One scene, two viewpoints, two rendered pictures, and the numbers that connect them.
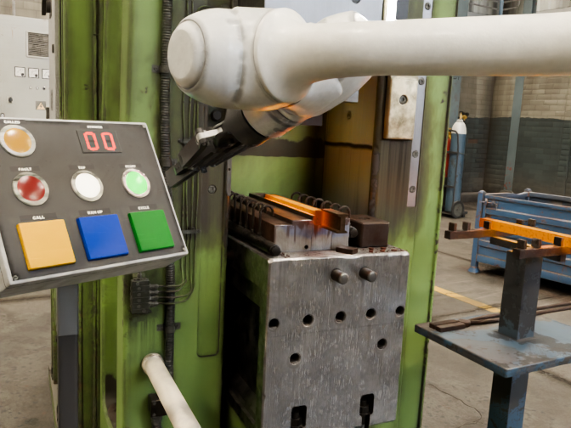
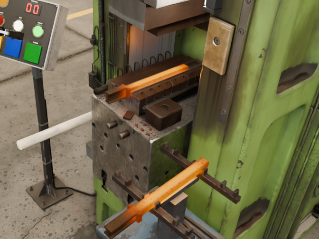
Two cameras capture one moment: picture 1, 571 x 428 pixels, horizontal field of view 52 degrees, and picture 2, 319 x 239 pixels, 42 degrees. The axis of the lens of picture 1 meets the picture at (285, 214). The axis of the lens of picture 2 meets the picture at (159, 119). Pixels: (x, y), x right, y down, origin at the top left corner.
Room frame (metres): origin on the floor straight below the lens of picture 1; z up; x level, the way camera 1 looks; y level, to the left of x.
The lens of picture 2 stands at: (1.04, -1.39, 1.85)
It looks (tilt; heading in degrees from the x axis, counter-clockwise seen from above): 36 degrees down; 69
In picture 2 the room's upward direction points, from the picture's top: 6 degrees clockwise
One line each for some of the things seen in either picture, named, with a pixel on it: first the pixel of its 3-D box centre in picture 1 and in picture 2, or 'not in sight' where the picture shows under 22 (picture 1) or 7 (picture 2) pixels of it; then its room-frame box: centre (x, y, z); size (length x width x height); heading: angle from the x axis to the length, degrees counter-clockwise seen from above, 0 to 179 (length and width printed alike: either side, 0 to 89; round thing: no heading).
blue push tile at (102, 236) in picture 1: (102, 237); (14, 47); (0.98, 0.31, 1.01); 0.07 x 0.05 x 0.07; 140
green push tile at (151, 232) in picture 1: (150, 231); (33, 53); (1.05, 0.24, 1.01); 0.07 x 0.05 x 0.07; 140
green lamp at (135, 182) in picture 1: (136, 183); (38, 31); (1.08, 0.28, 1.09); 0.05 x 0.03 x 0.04; 115
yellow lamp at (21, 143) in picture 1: (17, 140); (3, 1); (0.96, 0.44, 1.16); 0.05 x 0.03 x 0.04; 115
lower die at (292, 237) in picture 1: (277, 218); (162, 80); (1.56, 0.02, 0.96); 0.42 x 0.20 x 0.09; 25
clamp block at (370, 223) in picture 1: (363, 230); (164, 114); (1.50, -0.20, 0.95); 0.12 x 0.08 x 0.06; 25
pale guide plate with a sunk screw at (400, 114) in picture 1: (400, 107); (217, 46); (1.62, -0.30, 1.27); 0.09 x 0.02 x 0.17; 115
